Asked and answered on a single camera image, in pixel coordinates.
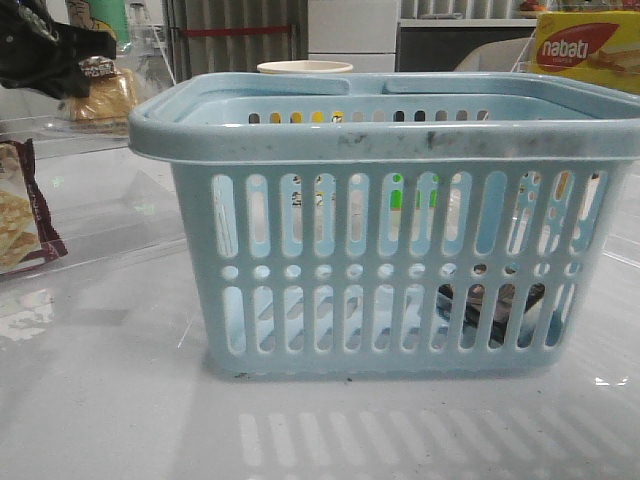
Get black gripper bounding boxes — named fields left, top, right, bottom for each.
left=1, top=1, right=116, bottom=99

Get packaged bread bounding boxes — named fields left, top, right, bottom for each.
left=58, top=56, right=139, bottom=123

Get black tissue pack front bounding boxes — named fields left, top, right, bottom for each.
left=436, top=283, right=545, bottom=349

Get light blue plastic basket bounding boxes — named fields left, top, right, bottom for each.
left=129, top=72, right=639, bottom=375

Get green cartoon snack bag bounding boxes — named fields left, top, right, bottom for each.
left=65, top=0, right=130, bottom=44

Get clear acrylic display shelf left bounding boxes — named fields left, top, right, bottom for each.
left=0, top=19, right=189, bottom=281

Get maroon cracker package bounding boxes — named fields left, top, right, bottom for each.
left=1, top=140, right=68, bottom=277

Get yellow paper cup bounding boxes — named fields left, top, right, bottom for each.
left=257, top=59, right=353, bottom=74

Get white cabinet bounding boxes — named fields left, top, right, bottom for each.
left=307, top=1, right=401, bottom=73

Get yellow green puzzle cube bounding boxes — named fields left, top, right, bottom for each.
left=389, top=172, right=439, bottom=211

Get fruit plate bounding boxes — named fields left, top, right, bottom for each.
left=518, top=0, right=548, bottom=16

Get yellow nabati wafer box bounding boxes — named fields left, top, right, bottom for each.
left=529, top=10, right=639, bottom=94

